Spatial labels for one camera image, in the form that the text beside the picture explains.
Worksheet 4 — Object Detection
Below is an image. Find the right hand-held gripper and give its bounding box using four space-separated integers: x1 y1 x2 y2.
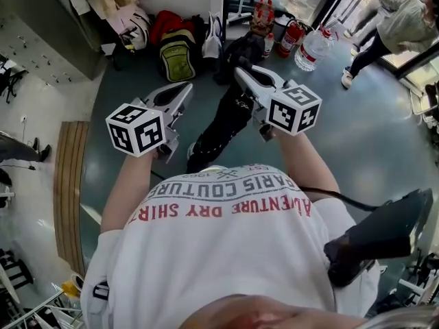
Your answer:
234 65 322 142

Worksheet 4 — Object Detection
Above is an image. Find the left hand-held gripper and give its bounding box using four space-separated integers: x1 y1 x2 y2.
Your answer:
105 82 194 164

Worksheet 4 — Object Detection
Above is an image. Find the black coat rack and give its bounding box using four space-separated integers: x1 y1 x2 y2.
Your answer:
219 0 226 42

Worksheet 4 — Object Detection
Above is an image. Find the person's right forearm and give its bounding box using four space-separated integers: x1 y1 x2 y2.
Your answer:
274 128 341 195

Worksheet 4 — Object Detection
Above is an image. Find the person's left forearm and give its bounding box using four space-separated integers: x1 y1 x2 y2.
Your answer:
100 151 163 234

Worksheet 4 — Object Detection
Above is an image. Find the green and black rucksack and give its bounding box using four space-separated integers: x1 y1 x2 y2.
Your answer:
158 29 198 84

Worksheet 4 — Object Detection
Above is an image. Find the white bottle with red cap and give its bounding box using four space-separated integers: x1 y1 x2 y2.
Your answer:
261 32 276 59

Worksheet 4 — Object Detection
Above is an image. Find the red fire extinguisher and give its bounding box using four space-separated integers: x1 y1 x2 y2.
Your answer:
276 18 307 59

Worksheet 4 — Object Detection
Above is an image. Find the white plastic bag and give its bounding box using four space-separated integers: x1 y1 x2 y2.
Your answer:
201 11 224 60

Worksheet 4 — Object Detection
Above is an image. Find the large clear water bottle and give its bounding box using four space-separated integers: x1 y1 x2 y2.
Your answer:
294 24 339 73

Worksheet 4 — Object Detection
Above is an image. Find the dark waste bin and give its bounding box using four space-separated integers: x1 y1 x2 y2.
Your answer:
274 10 296 41

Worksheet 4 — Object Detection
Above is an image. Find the red gift bag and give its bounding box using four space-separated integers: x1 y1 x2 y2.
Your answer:
251 0 276 36

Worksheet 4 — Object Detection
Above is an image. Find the white and black bag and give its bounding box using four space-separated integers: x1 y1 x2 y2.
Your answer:
118 8 152 53

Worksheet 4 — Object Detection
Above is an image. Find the pink garment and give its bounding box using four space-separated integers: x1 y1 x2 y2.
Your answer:
104 4 138 34

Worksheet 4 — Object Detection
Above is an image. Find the grey locker cabinet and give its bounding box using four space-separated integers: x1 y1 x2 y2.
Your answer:
0 0 108 86

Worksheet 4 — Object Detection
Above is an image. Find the wooden slatted board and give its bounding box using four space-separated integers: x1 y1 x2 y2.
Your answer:
54 121 91 278

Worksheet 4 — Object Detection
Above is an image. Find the person's white printed t-shirt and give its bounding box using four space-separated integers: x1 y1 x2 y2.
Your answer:
80 164 381 329

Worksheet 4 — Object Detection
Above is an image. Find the black office chair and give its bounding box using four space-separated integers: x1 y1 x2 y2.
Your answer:
0 54 29 104

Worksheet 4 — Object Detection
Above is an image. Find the black box device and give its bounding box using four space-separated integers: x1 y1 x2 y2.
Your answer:
324 187 435 271

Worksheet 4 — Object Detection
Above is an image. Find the black waist pouch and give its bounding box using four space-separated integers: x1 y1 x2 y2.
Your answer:
327 257 377 288

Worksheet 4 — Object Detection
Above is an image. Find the yellow container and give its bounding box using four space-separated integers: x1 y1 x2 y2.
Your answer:
60 273 84 300

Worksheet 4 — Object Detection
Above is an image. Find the person's chin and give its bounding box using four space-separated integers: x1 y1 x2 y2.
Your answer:
180 295 366 329

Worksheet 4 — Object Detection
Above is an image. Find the black stool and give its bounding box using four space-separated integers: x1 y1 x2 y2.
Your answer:
0 247 36 291

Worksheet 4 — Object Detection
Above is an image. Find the white-handled broom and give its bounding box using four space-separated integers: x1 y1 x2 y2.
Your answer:
227 0 255 25

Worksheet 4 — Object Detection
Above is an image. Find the black cable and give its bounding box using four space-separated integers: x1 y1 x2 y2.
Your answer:
297 184 379 212

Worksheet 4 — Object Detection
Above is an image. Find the black chair with metal frame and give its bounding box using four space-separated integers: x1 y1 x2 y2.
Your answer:
409 80 439 130

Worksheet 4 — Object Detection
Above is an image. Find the grey strap with black buckle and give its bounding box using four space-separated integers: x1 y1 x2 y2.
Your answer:
86 279 111 329

